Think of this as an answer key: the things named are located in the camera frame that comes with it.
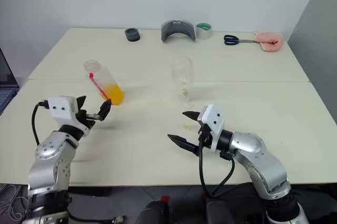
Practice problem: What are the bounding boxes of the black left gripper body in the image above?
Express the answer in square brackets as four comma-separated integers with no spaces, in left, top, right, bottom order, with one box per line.
[75,109,103,130]

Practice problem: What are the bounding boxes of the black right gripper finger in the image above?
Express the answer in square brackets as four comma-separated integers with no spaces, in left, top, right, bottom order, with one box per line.
[182,110,202,123]
[167,133,200,157]

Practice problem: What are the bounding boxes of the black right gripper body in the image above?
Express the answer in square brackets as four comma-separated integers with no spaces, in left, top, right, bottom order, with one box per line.
[196,122,214,150]

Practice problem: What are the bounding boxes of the clear bottle with orange drink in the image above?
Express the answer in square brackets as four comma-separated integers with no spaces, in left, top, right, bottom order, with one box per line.
[83,59,125,106]

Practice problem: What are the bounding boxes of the clear wine glass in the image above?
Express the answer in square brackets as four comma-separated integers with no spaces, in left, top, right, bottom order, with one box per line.
[171,55,196,108]

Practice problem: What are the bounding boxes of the dark laptop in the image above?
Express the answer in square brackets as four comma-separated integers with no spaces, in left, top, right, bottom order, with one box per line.
[0,47,21,116]

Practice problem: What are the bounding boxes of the black round container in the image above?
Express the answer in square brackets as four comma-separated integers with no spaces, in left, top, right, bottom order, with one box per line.
[124,27,141,43]

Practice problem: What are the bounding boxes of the silver tape roll green core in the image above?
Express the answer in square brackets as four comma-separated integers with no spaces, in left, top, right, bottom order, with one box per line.
[195,22,213,41]

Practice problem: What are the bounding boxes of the grey curved plastic shell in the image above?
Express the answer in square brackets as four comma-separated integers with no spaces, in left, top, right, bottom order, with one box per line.
[160,20,196,43]

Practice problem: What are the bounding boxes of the pink fluffy cloth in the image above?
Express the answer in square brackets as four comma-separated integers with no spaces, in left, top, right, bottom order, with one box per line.
[254,31,284,53]

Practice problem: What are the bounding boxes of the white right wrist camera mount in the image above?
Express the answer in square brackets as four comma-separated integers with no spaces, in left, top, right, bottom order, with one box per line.
[197,103,226,154]

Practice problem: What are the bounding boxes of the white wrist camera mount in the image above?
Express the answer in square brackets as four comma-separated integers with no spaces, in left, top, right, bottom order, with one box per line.
[197,103,226,154]
[47,96,91,138]

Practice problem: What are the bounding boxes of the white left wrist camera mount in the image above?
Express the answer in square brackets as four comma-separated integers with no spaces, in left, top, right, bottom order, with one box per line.
[47,96,91,138]

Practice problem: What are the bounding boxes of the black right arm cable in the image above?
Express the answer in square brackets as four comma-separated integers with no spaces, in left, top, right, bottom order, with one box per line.
[197,129,261,199]

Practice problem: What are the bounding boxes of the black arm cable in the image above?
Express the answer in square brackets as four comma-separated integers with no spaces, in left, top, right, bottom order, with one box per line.
[31,101,50,146]
[197,129,261,199]

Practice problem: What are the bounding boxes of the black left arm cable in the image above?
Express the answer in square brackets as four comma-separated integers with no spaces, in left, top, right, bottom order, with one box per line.
[31,101,50,146]

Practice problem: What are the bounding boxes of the blue handled scissors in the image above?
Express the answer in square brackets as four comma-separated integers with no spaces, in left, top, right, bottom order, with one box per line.
[223,34,258,46]

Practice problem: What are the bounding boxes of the white cable bundle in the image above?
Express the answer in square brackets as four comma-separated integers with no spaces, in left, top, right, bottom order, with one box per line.
[0,183,27,221]

